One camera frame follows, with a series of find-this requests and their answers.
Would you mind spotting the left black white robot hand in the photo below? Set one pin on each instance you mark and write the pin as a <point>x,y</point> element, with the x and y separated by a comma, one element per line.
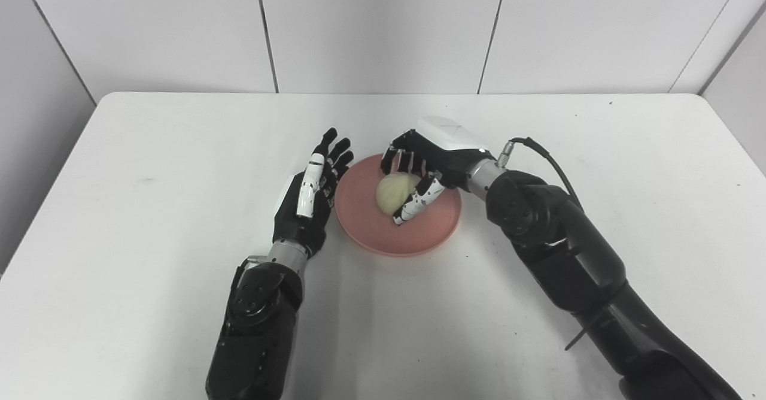
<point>308,208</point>

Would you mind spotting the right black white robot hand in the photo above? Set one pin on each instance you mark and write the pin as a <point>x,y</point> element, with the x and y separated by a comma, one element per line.
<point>437,154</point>

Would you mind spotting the white steamed bun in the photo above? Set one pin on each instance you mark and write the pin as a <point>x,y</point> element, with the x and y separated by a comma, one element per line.
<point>395,191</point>

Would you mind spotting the pink round plate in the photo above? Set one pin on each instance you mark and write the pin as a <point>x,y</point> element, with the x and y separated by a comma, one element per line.
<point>413,232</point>

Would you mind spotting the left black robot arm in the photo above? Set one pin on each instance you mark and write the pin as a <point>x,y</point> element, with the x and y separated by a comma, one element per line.
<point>257,328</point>

